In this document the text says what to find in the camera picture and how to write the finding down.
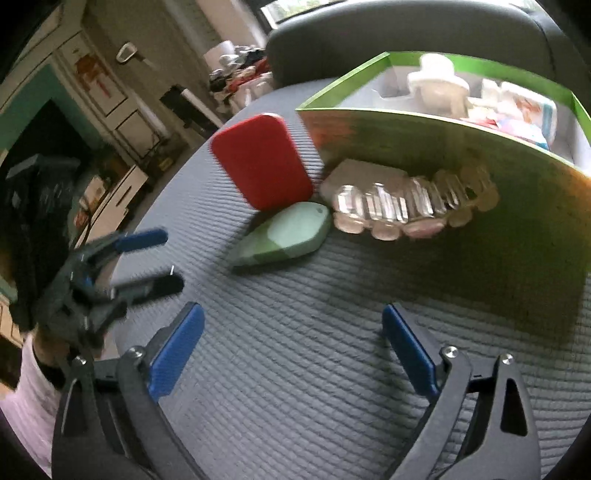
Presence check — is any red flat case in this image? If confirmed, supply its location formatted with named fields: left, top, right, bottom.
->
left=211, top=113, right=316, bottom=212

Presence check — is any beige cabinet door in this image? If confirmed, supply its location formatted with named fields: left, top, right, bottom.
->
left=55, top=31, right=168, bottom=154

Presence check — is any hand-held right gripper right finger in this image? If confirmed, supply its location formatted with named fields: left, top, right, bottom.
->
left=381, top=302, right=542, bottom=480

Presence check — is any green rounded pouch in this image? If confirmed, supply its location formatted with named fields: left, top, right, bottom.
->
left=231, top=202, right=333, bottom=268

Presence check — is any black rectangular object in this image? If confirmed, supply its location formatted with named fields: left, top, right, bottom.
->
left=160, top=85, right=223, bottom=131

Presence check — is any green cardboard box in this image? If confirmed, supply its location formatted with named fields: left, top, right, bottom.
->
left=295, top=52, right=591, bottom=344

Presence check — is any green door frame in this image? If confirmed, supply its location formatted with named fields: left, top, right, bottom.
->
left=0, top=64, right=114, bottom=169

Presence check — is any white drawer cabinet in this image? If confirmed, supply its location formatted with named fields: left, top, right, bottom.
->
left=76, top=165, right=150, bottom=245

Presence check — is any white capped container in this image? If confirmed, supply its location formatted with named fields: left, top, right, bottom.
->
left=406, top=53, right=471, bottom=116

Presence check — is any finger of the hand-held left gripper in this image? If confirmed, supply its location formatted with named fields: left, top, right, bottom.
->
left=113, top=272, right=185, bottom=306
left=97, top=228, right=169, bottom=259

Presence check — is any person's left forearm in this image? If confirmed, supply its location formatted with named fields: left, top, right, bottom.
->
left=0, top=335, right=66, bottom=477

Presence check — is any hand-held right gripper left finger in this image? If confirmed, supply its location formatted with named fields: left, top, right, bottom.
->
left=52, top=302, right=208, bottom=480

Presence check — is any pack of clear small bottles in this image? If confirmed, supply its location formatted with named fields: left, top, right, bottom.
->
left=318, top=159, right=500, bottom=241

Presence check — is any grey sofa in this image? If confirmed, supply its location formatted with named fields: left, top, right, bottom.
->
left=111, top=0, right=591, bottom=480

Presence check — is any window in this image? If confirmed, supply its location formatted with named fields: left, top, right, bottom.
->
left=259, top=0, right=352, bottom=25

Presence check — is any white bottle with blue label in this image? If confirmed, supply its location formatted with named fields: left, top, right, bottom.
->
left=501, top=82, right=558, bottom=151

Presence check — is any pile of household clutter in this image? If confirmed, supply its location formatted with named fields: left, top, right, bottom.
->
left=205, top=41, right=275, bottom=112

